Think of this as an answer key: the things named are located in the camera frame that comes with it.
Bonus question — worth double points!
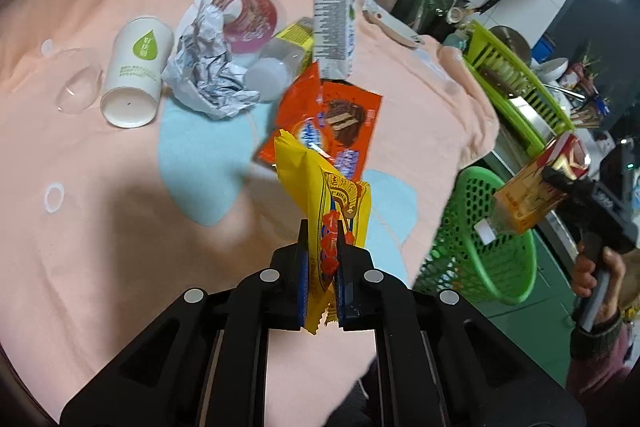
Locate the green dish rack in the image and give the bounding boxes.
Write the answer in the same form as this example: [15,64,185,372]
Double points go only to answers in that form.
[462,21,576,152]

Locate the white bowl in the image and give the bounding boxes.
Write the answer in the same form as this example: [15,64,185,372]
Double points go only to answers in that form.
[537,57,571,84]

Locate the white blue milk carton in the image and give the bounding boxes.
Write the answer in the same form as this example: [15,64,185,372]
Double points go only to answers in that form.
[312,0,358,82]

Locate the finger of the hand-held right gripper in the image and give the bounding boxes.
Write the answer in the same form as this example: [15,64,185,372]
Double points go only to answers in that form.
[542,164,596,210]

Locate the white paper cup green drop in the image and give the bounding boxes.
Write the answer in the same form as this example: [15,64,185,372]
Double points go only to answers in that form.
[99,16,176,128]

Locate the orange wafer packet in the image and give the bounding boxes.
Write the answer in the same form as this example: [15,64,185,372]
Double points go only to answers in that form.
[257,61,383,182]

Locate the yellow snack packet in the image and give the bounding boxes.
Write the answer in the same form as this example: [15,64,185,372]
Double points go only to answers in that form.
[272,128,373,337]

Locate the peach printed blanket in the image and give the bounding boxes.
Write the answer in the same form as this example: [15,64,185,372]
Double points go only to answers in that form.
[0,0,501,427]

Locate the person's right forearm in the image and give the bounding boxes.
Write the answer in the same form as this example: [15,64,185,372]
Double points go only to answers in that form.
[567,307,640,408]

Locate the clear plastic cup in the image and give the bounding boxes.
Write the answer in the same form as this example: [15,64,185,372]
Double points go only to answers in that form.
[55,48,105,115]

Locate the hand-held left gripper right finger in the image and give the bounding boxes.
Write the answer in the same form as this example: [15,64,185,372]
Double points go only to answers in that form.
[336,222,586,427]

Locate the yellow-label plastic bottle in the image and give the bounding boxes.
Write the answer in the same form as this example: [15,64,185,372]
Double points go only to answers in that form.
[243,39,306,102]

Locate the dark cooking pot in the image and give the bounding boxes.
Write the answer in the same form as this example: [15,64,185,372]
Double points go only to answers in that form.
[392,0,501,38]

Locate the metal bowl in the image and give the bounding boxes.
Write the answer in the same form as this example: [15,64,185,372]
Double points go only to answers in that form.
[487,25,532,64]

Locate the white rice paddle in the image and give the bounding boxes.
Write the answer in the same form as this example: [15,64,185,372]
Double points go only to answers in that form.
[364,8,427,48]

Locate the red instant noodle cup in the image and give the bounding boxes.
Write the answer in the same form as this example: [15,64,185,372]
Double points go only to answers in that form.
[210,0,288,68]

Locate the yellow drink carton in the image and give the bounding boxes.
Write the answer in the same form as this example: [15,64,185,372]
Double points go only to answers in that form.
[272,18,316,75]

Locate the person's right hand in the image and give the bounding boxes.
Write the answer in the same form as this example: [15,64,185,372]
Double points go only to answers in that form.
[570,249,630,330]

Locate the green plastic basket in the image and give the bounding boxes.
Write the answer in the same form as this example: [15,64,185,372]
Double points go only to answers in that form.
[412,167,538,305]

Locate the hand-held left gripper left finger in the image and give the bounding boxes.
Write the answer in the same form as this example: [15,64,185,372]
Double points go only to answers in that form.
[60,218,311,427]

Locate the crumpled silver foil wrapper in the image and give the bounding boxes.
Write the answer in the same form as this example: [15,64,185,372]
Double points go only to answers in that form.
[161,2,261,122]

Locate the gold red cardboard box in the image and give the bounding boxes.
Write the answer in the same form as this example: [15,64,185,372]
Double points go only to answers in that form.
[492,132,591,235]

